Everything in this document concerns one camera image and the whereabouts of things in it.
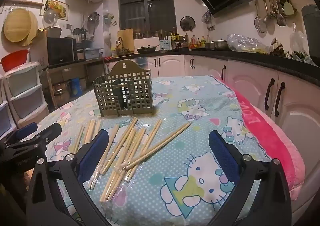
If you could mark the white wall socket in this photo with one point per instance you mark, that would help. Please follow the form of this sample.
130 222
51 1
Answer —
69 26

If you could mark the hanging glass pot lid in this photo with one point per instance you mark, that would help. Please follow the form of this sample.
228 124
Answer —
50 17

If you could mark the long wooden rod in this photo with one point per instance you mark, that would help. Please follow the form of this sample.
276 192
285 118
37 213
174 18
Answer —
25 2

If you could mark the white bag of greens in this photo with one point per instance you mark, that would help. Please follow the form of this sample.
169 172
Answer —
298 43

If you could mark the blue hanging plastic basket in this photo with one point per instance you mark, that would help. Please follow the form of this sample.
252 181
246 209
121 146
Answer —
141 62

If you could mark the black kitchen countertop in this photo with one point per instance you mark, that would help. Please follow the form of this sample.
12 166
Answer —
250 58

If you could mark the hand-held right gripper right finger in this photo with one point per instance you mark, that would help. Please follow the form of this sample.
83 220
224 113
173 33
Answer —
225 156

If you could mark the small steel bowl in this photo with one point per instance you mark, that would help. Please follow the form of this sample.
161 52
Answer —
210 45

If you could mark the pink fleece blanket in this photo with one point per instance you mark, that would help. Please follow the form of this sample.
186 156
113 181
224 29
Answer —
275 141

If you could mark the wooden cutting board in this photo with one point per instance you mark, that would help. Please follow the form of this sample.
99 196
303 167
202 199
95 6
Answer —
125 39

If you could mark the round bamboo tray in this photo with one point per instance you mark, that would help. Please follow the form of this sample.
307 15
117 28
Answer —
18 24
36 33

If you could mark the red plastic basin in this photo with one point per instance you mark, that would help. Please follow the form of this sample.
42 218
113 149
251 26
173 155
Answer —
15 59

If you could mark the blue cat-print blanket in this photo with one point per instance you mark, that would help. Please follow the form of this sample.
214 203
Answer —
175 106

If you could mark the black wok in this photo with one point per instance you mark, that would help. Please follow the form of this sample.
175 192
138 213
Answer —
146 49

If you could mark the blue plastic canister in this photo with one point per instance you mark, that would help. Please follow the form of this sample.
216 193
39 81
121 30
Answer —
76 87

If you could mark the white hanging bag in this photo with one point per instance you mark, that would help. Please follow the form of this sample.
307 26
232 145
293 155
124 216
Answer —
107 40

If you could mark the row of steel jars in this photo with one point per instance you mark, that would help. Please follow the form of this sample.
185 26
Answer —
155 33

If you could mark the pale blue plastic box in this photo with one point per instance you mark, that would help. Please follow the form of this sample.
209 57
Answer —
93 53

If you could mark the bunch of bamboo chopsticks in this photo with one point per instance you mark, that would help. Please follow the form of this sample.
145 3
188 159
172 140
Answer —
130 141

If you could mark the small hanging steel utensils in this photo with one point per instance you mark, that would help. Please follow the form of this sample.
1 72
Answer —
207 17

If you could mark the fruit wall poster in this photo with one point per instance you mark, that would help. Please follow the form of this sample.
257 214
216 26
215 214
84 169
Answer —
61 5

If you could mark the pile of ginger roots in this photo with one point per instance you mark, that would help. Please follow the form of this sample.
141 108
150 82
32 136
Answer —
277 47

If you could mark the green plastic utensil holder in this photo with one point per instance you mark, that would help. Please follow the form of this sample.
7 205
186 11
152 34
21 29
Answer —
140 83

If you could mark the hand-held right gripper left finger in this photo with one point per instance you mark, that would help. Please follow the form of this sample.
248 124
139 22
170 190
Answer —
93 156

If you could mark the thin wooden stick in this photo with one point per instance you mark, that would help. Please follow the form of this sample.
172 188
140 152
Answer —
51 91

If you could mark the group of condiment bottles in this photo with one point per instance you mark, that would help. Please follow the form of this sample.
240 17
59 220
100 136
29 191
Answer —
196 42

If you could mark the grey green thermos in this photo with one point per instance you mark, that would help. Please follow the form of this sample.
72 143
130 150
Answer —
311 30

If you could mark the hanging steel bowl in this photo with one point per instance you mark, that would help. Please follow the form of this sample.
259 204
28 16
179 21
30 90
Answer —
93 17

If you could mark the blue white knife block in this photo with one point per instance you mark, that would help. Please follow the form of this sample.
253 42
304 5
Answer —
165 45

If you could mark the black blender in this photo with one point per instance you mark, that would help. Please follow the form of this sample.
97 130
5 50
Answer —
79 35

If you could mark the steel stockpot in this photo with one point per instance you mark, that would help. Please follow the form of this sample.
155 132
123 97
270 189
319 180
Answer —
60 94

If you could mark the cardboard box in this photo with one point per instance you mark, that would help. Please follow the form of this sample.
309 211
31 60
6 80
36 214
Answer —
38 50

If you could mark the dark wall-hung pot lid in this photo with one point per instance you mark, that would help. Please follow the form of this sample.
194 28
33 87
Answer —
187 23

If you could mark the black microwave oven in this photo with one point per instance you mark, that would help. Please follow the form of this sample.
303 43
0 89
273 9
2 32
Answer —
60 50

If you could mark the steel faucet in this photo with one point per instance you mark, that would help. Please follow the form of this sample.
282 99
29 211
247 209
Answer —
119 43

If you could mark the clear plastic bag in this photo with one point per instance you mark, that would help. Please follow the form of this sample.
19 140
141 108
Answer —
245 43

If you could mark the hanging plastic packets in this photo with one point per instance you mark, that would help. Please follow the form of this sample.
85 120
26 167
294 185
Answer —
110 18

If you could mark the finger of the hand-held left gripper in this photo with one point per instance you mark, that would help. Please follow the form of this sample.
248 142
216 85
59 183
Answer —
51 129
26 129

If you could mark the wooden shelf rack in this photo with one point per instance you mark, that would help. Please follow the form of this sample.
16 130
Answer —
75 65

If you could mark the dark kitchen window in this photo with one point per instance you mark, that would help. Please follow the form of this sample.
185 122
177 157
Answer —
145 3

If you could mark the plastic drawer unit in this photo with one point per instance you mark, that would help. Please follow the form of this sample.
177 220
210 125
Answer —
25 91

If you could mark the beige plastic container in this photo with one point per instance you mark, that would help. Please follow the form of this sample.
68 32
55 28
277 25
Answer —
53 32

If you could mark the steel mesh strainer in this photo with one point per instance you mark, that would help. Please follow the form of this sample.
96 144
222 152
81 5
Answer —
260 24

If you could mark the row of hanging kitchen utensils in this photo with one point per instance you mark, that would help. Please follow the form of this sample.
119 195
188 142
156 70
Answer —
281 8

